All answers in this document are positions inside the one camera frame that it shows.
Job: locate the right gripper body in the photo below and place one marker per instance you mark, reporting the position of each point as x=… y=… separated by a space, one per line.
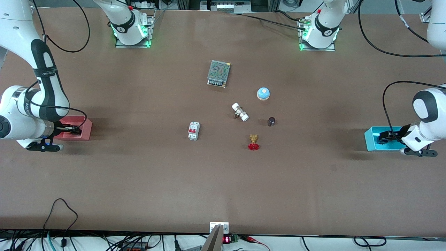
x=60 y=129

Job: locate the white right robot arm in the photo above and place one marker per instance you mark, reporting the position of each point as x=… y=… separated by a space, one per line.
x=15 y=28

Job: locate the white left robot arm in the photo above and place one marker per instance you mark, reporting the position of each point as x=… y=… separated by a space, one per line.
x=437 y=115

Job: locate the pink plastic bin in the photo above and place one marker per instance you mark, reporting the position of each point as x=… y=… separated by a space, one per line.
x=85 y=130

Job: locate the cyan plastic bin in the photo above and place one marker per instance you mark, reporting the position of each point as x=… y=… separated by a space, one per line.
x=371 y=141

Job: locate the white red circuit breaker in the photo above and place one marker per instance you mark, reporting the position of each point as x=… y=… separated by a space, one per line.
x=193 y=130

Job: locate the dark cylindrical knob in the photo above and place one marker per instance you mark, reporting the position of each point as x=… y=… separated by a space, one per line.
x=271 y=121

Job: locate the blue call bell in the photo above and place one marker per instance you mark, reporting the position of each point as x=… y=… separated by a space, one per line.
x=263 y=93

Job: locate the black power strip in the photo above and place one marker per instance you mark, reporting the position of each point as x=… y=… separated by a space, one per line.
x=148 y=4

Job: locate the metal mesh power supply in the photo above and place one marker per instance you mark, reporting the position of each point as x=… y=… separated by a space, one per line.
x=218 y=73

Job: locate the white pipe ball valve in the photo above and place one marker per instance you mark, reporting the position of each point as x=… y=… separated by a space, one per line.
x=240 y=112

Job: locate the red LED display module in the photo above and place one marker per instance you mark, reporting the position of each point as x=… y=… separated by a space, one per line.
x=230 y=239

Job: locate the grey device with labels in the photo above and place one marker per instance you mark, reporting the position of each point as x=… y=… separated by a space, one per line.
x=226 y=5

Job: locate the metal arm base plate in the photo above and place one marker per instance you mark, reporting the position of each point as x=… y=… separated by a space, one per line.
x=331 y=47
x=148 y=31

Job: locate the aluminium corner bracket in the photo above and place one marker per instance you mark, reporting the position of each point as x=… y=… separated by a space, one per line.
x=425 y=15

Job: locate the white metal edge bracket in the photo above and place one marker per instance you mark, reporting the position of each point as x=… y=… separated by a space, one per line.
x=213 y=226

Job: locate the grey camera mount pole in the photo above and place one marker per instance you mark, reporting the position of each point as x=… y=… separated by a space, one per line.
x=214 y=240

